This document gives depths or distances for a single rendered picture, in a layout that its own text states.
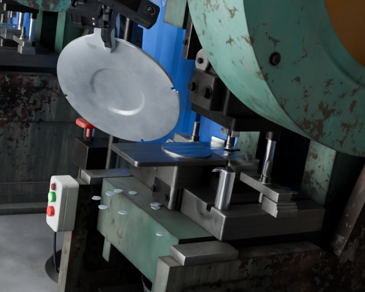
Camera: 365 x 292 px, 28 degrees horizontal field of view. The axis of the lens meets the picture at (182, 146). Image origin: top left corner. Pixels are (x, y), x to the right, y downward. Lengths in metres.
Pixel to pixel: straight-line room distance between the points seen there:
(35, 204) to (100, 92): 1.80
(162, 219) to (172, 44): 2.58
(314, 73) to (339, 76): 0.06
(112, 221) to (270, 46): 0.81
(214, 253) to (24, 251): 1.51
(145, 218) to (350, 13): 0.67
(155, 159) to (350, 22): 0.54
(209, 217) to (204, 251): 0.11
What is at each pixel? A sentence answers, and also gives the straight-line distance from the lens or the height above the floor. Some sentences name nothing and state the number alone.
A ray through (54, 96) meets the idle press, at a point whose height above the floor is 0.53.
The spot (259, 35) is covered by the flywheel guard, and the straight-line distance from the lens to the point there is 1.19.
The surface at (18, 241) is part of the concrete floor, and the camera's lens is 3.05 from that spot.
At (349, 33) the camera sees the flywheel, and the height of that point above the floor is 1.14.
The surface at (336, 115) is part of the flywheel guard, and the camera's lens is 1.35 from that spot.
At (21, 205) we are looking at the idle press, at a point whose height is 0.03.
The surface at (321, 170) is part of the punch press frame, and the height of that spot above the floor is 0.78.
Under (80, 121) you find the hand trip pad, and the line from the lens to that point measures 1.97.
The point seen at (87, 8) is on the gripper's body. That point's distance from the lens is 1.38.
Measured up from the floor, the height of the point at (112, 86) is 0.94.
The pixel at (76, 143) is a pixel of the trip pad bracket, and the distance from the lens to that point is 2.00.
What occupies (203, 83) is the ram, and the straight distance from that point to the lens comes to 1.72.
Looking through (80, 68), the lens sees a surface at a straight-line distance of 1.58.
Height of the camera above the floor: 1.26
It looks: 16 degrees down
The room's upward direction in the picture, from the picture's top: 9 degrees clockwise
